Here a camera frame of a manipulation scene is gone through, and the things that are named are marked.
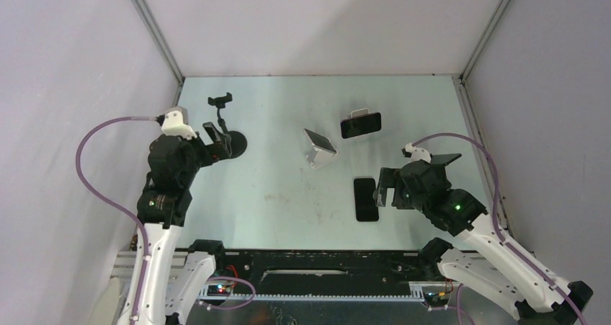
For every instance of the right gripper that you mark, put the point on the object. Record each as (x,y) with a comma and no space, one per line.
(390,179)

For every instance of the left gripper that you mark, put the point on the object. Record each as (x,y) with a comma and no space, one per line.
(214,152)

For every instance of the black phone stand round base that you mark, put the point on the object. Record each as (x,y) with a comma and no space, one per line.
(237,141)

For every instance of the black smartphone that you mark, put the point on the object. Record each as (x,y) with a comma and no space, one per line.
(366,209)
(361,125)

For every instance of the small phone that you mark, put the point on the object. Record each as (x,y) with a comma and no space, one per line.
(320,141)

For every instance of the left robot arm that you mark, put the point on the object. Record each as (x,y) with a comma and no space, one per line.
(174,162)

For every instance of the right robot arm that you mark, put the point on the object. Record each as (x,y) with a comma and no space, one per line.
(508,274)

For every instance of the black angled phone stand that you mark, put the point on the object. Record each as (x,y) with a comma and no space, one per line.
(441,161)

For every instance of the white angled phone stand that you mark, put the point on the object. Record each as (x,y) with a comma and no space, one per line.
(318,157)

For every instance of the white phone stand behind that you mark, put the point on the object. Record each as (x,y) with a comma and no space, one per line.
(358,113)

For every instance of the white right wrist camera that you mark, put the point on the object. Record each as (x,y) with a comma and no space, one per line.
(414,153)

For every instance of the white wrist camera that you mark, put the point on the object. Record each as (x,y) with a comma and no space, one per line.
(414,153)
(174,122)

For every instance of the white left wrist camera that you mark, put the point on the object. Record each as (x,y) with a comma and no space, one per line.
(174,122)

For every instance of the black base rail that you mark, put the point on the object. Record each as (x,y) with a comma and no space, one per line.
(334,275)

